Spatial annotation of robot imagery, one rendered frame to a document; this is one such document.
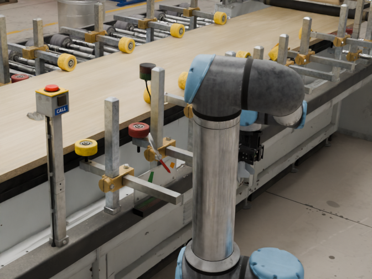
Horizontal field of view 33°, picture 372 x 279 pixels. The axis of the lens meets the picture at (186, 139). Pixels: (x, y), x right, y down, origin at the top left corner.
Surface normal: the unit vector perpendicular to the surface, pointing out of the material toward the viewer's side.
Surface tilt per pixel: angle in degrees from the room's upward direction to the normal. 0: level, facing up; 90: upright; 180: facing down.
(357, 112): 90
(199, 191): 98
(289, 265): 5
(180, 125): 90
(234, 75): 54
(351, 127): 90
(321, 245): 0
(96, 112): 0
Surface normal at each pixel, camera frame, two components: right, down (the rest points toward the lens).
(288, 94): 0.55, 0.33
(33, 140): 0.04, -0.92
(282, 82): 0.50, -0.14
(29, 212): 0.82, 0.25
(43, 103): -0.57, 0.30
